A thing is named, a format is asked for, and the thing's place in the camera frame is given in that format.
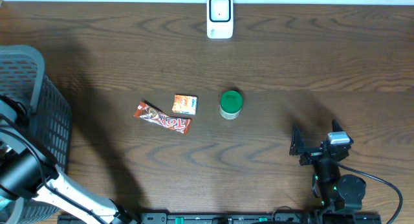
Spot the green lid seasoning jar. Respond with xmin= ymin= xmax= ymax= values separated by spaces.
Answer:
xmin=219 ymin=90 xmax=243 ymax=120

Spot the orange tissue pack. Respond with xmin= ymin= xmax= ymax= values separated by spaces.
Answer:
xmin=172 ymin=95 xmax=197 ymax=115

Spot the red chocolate bar wrapper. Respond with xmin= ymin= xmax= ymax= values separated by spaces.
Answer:
xmin=134 ymin=102 xmax=192 ymax=135

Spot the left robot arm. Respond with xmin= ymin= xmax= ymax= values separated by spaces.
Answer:
xmin=1 ymin=95 xmax=141 ymax=224

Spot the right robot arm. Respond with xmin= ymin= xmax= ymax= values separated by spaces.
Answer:
xmin=289 ymin=120 xmax=366 ymax=223

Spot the white barcode scanner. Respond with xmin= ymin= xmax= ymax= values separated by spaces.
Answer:
xmin=206 ymin=0 xmax=234 ymax=39

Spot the grey plastic mesh basket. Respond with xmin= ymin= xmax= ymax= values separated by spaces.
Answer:
xmin=0 ymin=44 xmax=73 ymax=224

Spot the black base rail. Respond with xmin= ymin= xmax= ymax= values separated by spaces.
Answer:
xmin=57 ymin=212 xmax=382 ymax=224

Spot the left black cable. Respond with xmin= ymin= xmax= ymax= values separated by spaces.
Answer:
xmin=0 ymin=113 xmax=107 ymax=224

